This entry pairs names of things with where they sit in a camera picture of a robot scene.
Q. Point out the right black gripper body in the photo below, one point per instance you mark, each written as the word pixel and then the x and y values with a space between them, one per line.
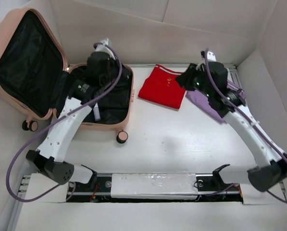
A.
pixel 194 80

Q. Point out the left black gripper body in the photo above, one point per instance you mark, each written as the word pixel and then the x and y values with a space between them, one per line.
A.
pixel 113 75

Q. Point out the purple shorts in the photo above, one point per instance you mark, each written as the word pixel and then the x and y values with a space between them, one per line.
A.
pixel 201 101

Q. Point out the red shirt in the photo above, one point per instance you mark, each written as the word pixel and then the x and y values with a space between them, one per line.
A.
pixel 162 88

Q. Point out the white blue packet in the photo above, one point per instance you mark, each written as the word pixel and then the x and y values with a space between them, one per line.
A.
pixel 96 112

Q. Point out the pink hard-shell suitcase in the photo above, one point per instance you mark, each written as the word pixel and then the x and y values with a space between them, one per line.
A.
pixel 34 72

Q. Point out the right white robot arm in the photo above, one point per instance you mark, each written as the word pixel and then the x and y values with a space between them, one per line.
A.
pixel 211 81

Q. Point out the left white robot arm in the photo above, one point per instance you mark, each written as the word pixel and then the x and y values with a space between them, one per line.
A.
pixel 80 98

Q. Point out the white foam cover block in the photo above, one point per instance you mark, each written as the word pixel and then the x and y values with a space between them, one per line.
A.
pixel 168 186

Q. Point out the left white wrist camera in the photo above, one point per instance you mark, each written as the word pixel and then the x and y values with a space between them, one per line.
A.
pixel 104 46

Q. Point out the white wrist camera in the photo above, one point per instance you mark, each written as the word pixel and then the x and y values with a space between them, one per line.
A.
pixel 209 55
pixel 104 46

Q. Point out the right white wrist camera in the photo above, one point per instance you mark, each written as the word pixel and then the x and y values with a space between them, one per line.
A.
pixel 209 55

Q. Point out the aluminium frame rail right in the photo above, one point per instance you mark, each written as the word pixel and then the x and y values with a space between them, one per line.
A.
pixel 234 75

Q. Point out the aluminium frame rail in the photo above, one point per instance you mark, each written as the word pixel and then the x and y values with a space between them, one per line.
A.
pixel 234 75
pixel 24 185

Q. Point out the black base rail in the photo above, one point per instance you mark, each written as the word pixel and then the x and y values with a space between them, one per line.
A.
pixel 209 188

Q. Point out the aluminium frame rail left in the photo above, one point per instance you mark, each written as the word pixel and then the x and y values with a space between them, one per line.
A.
pixel 24 185

